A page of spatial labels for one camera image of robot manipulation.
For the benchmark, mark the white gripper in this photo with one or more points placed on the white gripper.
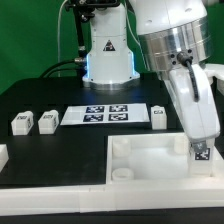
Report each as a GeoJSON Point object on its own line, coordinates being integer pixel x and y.
{"type": "Point", "coordinates": [199, 119]}

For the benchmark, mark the white square tabletop part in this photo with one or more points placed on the white square tabletop part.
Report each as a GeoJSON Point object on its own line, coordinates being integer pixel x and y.
{"type": "Point", "coordinates": [146, 157]}

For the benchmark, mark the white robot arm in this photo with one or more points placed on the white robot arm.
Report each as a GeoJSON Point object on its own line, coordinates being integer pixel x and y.
{"type": "Point", "coordinates": [174, 41]}

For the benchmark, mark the white L-shaped obstacle fence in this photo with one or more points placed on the white L-shaped obstacle fence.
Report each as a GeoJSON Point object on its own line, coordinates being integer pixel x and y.
{"type": "Point", "coordinates": [151, 194]}

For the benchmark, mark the white sheet with markers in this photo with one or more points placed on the white sheet with markers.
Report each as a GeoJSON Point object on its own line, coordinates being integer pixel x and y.
{"type": "Point", "coordinates": [102, 114]}

